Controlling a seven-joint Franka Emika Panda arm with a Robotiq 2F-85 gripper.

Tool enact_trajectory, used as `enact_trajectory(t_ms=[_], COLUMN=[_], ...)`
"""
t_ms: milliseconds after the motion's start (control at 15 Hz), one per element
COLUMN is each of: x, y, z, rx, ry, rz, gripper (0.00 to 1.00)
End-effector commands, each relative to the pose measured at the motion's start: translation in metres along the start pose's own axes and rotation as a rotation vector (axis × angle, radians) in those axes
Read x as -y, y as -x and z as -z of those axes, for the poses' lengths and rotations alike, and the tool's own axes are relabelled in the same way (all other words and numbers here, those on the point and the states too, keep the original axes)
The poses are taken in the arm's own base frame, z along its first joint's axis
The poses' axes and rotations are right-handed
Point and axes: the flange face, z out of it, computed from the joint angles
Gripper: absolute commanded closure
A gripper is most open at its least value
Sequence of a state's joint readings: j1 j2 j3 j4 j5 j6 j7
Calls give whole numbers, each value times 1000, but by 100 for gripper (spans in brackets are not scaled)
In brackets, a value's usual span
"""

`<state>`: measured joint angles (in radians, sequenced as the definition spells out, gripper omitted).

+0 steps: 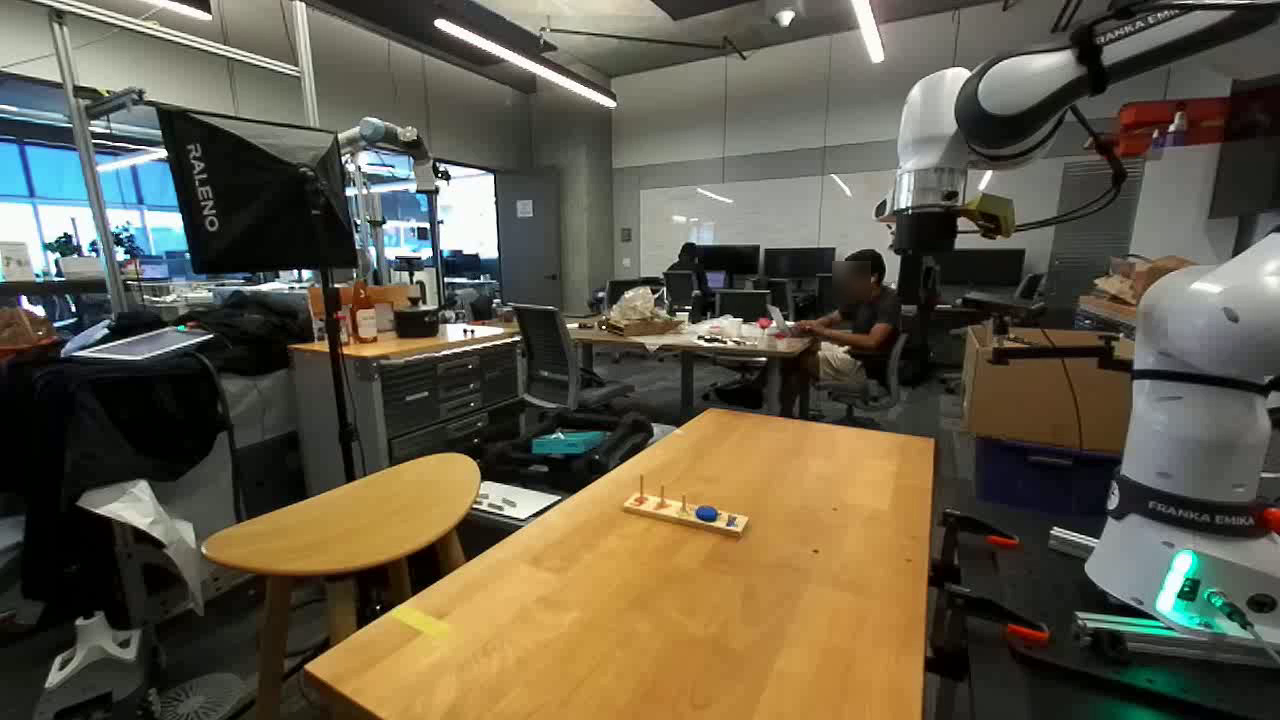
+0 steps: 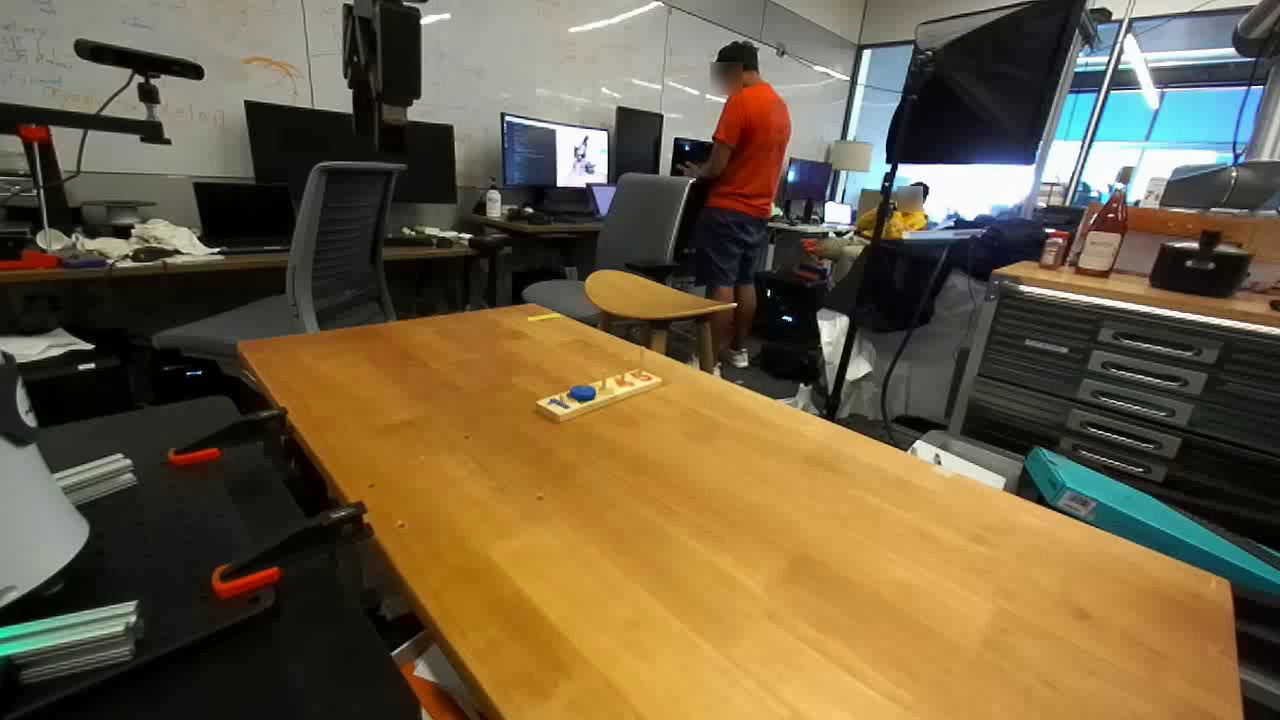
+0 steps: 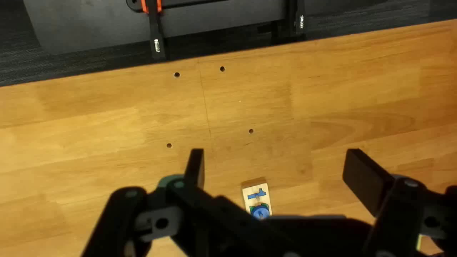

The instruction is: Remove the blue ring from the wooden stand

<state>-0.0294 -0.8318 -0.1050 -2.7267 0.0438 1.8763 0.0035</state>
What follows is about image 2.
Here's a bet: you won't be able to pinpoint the black box device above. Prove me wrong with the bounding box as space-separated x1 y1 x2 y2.
1146 229 1255 300

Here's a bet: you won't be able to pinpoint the black light stand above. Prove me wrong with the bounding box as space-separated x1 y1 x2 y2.
819 160 911 425

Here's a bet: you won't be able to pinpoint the lit computer monitor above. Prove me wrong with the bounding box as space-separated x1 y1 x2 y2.
495 109 616 197

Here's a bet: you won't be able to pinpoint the aluminium extrusion bars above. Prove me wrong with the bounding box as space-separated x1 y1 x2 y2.
0 597 144 686
46 449 138 513

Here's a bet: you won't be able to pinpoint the white table lamp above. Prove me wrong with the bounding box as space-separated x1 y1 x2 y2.
819 137 876 207

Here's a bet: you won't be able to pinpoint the large black monitor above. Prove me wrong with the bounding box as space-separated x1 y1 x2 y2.
239 97 458 212

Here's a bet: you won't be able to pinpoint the long wooden desk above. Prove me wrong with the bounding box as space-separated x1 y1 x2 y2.
0 234 478 336

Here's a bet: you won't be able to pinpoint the grey drawer cabinet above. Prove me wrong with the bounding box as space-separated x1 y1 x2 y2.
961 257 1280 536

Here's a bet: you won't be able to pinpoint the dark computer monitor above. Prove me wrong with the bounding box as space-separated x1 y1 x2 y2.
610 103 669 185

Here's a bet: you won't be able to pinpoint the white box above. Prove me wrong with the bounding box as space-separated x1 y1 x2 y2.
906 429 1026 497

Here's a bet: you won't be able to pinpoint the grey padded office chair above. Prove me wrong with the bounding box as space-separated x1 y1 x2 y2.
521 173 694 323

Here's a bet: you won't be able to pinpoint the grey mesh office chair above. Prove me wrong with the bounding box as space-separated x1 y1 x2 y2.
149 155 407 359

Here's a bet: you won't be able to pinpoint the wooden peg stand board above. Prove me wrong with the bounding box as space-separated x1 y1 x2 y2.
536 367 663 425

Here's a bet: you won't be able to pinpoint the person in orange shirt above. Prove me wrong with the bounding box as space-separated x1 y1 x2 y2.
678 36 797 374

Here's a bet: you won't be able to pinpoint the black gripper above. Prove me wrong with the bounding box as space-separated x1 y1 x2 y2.
339 0 427 152

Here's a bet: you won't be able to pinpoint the red bottle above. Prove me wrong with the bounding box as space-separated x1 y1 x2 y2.
1073 185 1136 278

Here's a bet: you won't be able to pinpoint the black orange handled clamp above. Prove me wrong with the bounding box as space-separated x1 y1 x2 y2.
209 499 371 607
163 403 290 471

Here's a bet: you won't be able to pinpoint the black softbox light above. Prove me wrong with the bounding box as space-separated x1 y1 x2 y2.
885 0 1093 166

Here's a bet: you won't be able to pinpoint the small round wooden table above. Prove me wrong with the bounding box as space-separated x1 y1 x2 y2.
580 269 740 374

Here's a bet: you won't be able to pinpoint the white rounded cover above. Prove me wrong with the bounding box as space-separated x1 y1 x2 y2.
0 434 97 617

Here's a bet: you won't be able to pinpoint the black laptop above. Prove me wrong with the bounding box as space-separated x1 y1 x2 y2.
188 176 300 257

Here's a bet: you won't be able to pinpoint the black camera on mount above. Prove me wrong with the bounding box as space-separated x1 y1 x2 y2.
66 36 209 146

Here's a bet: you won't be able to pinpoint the crumpled white cloth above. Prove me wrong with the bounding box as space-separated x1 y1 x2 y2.
31 214 224 269

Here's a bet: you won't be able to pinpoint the teal case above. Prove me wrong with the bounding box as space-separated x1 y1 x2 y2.
1019 443 1280 602

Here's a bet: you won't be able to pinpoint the seated person in yellow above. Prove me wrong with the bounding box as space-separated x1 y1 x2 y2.
851 179 937 244

